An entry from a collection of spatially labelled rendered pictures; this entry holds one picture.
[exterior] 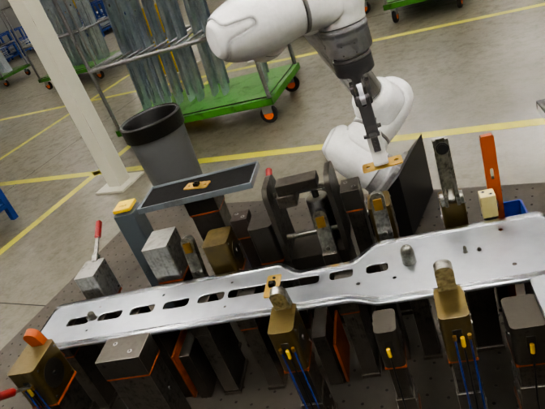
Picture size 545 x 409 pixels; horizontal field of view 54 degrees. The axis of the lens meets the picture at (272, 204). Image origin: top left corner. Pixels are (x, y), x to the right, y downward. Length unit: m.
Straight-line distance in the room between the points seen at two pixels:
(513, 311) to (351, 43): 0.61
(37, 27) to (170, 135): 1.53
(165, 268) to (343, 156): 0.75
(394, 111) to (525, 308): 0.97
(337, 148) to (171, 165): 2.51
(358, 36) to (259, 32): 0.19
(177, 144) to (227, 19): 3.33
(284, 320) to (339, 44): 0.58
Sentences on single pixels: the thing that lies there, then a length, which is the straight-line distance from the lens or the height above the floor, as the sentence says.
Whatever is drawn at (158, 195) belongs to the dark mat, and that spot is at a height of 1.16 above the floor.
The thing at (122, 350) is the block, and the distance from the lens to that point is 1.37.
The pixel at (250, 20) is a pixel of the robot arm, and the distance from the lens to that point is 0.94.
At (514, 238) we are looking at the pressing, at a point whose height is 1.00.
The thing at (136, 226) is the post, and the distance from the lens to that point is 1.74.
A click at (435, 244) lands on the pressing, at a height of 1.00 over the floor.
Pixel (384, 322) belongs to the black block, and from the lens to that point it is 1.19.
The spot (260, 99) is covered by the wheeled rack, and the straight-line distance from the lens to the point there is 5.27.
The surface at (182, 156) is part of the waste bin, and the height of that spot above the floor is 0.39.
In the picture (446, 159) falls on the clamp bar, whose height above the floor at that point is 1.16.
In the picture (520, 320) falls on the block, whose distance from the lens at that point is 1.16.
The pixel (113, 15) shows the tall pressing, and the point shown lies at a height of 1.35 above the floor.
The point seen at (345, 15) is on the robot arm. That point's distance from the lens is 1.01.
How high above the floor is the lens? 1.80
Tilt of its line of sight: 28 degrees down
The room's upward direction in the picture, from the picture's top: 21 degrees counter-clockwise
